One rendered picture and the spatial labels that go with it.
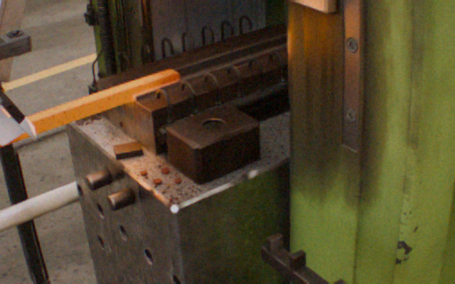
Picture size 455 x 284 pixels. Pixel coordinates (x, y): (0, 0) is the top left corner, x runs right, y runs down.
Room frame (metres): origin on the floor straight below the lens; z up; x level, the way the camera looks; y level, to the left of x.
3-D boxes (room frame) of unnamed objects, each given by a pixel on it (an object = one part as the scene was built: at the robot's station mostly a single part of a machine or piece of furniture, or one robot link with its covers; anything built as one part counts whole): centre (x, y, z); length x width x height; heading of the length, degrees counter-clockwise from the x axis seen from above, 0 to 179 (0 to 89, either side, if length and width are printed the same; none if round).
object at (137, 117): (1.20, 0.00, 0.96); 0.42 x 0.20 x 0.09; 125
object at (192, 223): (1.16, -0.04, 0.69); 0.56 x 0.38 x 0.45; 125
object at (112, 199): (0.94, 0.18, 0.87); 0.04 x 0.03 x 0.03; 125
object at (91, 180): (1.01, 0.22, 0.87); 0.04 x 0.03 x 0.03; 125
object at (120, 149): (1.01, 0.16, 0.92); 0.04 x 0.03 x 0.01; 104
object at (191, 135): (0.97, 0.02, 0.95); 0.12 x 0.08 x 0.06; 125
